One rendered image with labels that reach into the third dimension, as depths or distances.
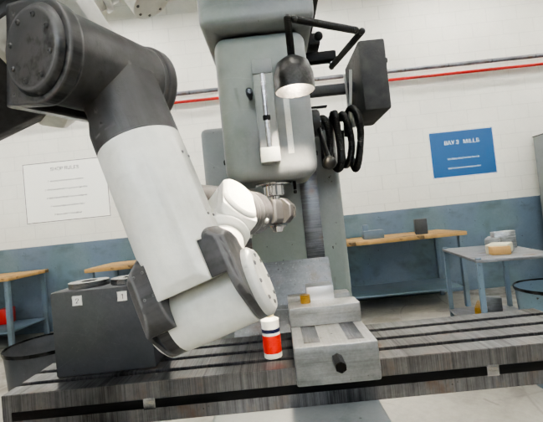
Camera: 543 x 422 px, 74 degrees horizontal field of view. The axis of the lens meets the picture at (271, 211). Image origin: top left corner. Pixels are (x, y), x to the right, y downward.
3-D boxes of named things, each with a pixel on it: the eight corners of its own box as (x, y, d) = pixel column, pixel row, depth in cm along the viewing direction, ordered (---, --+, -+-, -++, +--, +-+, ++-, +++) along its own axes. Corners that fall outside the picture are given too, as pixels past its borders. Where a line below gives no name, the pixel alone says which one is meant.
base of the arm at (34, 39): (45, 136, 32) (75, 4, 30) (-30, 92, 37) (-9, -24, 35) (162, 151, 46) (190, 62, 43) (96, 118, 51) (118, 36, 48)
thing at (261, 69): (281, 160, 72) (270, 57, 73) (261, 162, 72) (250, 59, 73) (280, 163, 76) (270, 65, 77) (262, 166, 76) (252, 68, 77)
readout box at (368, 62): (396, 107, 105) (388, 36, 106) (365, 110, 105) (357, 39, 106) (376, 125, 125) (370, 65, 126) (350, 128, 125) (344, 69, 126)
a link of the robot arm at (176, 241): (269, 326, 31) (175, 105, 35) (139, 383, 32) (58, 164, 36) (282, 305, 43) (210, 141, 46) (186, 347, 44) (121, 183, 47)
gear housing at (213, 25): (316, 14, 73) (311, -34, 73) (197, 27, 73) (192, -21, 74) (304, 79, 107) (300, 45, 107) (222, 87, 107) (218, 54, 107)
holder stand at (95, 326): (156, 367, 80) (147, 277, 80) (56, 378, 79) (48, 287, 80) (170, 348, 92) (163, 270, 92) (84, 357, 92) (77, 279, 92)
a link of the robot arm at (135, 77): (112, 112, 31) (61, -16, 33) (54, 162, 35) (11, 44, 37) (195, 131, 42) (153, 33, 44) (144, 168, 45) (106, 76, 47)
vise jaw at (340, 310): (362, 321, 75) (360, 301, 75) (290, 327, 75) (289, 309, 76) (356, 313, 81) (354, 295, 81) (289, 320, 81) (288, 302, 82)
